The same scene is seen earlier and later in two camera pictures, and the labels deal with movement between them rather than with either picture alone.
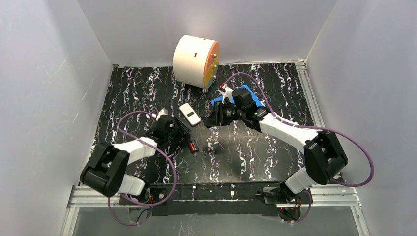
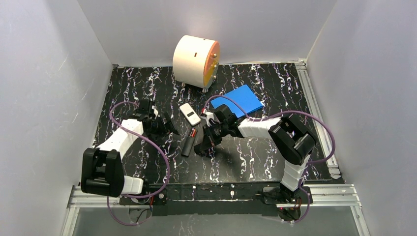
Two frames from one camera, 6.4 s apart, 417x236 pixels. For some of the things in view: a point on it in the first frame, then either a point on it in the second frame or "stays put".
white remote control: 190,113 stays put
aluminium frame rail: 342,195 stays put
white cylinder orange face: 196,61 stays put
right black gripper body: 219,113 -> 206,139
